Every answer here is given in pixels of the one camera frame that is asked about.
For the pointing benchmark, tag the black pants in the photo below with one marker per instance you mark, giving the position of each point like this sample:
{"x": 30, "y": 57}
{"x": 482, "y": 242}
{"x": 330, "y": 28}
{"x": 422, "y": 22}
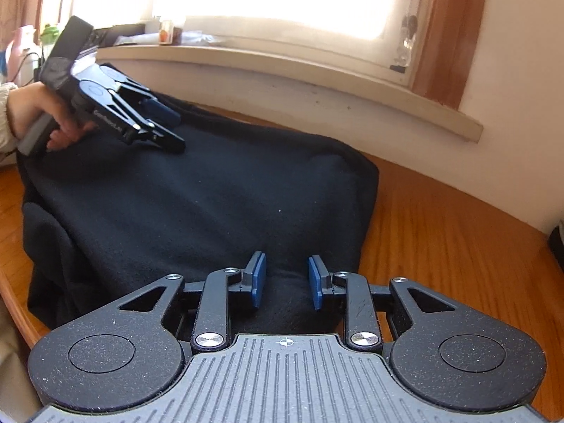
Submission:
{"x": 198, "y": 194}

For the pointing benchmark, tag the green-lidded bottle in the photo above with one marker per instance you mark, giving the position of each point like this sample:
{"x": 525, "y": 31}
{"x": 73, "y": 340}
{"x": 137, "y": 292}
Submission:
{"x": 49, "y": 31}

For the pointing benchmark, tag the clear plastic packet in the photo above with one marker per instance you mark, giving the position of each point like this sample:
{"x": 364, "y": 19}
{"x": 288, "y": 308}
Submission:
{"x": 198, "y": 37}

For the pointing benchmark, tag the person's left hand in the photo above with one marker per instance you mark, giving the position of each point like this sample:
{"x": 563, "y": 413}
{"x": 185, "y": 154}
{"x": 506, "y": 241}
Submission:
{"x": 31, "y": 103}

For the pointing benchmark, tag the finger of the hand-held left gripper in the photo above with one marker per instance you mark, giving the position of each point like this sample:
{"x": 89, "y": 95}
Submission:
{"x": 163, "y": 112}
{"x": 150, "y": 130}

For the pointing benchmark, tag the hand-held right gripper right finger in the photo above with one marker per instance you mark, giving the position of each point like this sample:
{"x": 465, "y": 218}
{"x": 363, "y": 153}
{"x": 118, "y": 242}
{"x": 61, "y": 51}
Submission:
{"x": 315, "y": 282}

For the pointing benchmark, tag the person's left forearm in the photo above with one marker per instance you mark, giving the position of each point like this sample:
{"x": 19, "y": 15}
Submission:
{"x": 6, "y": 119}

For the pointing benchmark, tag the dark grey box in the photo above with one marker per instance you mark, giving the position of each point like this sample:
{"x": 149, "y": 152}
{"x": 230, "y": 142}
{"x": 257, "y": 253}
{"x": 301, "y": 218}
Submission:
{"x": 119, "y": 33}

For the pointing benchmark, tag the person's cream jacket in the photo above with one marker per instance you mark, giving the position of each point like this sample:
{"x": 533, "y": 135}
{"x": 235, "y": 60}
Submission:
{"x": 15, "y": 361}

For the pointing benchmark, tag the stone window sill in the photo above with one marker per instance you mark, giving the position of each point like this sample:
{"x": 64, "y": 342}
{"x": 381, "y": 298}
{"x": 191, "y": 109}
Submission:
{"x": 308, "y": 79}

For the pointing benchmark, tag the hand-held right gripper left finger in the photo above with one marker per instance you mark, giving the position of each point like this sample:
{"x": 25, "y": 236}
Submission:
{"x": 257, "y": 280}

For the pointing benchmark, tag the wooden window trim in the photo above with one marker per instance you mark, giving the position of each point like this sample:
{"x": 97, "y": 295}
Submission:
{"x": 449, "y": 31}

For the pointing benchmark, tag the small orange jar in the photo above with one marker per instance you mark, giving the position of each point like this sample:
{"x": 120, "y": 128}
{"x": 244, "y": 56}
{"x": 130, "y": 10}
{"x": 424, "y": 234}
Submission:
{"x": 166, "y": 35}

